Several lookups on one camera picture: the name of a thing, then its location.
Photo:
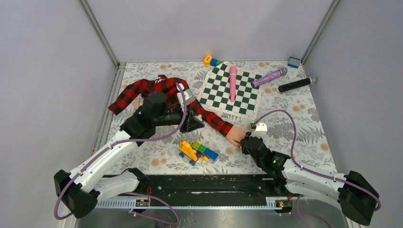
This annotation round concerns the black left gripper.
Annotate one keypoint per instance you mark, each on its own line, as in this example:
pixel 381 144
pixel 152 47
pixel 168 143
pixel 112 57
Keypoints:
pixel 191 122

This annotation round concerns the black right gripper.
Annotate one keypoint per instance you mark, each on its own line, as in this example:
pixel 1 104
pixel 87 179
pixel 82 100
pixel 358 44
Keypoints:
pixel 244 148

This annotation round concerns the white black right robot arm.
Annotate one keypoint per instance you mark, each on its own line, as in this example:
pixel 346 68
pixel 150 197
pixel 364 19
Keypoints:
pixel 350 193

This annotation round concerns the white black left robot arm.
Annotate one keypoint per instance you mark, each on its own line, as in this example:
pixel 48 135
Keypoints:
pixel 84 186

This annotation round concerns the mannequin hand with red nails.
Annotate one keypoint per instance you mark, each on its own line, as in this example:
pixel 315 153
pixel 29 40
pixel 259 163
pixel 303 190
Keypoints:
pixel 235 135

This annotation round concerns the green blue toy bricks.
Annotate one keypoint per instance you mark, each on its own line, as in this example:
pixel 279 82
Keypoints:
pixel 205 152

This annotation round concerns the yellow toy block ramp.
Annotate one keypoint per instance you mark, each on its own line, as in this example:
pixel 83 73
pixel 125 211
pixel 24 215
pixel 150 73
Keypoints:
pixel 186 151

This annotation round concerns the green white checkered board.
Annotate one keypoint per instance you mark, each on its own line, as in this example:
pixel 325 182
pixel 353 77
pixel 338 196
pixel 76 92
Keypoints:
pixel 219 95

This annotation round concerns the floral patterned table mat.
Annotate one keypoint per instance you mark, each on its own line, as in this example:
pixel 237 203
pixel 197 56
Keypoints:
pixel 294 127

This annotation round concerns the small wooden block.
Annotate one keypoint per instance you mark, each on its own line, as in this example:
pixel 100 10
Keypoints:
pixel 136 103

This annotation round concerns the orange blue green block stack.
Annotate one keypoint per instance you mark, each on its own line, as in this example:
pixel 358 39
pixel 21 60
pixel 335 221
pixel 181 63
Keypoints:
pixel 210 61

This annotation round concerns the pink toy microphone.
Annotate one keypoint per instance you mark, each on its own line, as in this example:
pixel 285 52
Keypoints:
pixel 233 75

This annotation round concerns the red black plaid shirt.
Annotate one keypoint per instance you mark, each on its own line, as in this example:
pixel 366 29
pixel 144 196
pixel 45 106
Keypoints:
pixel 168 87

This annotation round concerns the purple glitter toy microphone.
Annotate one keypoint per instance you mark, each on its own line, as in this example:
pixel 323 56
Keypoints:
pixel 269 77

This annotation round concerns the black toy microphone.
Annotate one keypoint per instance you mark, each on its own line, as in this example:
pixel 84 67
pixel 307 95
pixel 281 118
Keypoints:
pixel 297 84

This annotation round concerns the blue toy brick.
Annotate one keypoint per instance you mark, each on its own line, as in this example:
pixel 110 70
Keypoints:
pixel 294 62

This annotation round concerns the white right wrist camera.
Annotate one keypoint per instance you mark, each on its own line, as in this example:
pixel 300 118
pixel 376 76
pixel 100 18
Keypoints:
pixel 259 129

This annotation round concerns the grey slotted cable duct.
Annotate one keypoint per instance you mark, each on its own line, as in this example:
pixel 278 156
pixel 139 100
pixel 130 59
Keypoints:
pixel 148 203

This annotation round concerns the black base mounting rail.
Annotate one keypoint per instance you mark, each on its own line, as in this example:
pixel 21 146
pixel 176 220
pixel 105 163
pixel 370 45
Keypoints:
pixel 227 188

